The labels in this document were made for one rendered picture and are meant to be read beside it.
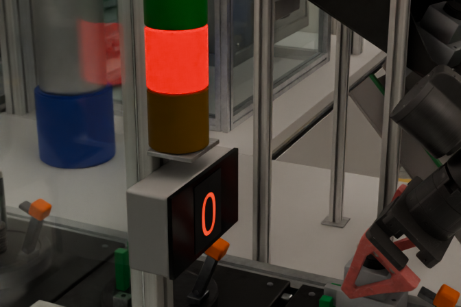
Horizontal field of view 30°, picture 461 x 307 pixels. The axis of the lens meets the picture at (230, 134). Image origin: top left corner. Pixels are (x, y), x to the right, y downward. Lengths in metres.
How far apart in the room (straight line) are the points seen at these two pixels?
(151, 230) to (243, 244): 0.75
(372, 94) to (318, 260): 0.38
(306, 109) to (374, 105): 1.00
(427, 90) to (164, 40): 0.25
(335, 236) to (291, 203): 0.15
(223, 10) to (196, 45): 1.18
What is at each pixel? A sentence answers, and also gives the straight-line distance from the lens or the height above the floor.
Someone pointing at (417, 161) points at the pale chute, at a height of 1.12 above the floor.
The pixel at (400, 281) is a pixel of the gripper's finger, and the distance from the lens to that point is 0.82.
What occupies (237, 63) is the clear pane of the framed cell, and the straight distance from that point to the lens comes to 1.95.
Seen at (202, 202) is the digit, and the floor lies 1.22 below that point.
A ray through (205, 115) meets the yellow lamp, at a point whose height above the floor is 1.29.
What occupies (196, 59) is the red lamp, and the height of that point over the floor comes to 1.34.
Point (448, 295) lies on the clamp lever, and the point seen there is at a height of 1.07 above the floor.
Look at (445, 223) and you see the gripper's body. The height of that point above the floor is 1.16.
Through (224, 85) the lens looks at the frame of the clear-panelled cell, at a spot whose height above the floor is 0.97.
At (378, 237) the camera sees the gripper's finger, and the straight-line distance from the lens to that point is 0.81.
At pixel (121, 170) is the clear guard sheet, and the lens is 0.69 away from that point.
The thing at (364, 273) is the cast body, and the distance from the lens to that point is 0.88.
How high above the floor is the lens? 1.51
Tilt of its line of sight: 20 degrees down
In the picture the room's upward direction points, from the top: straight up
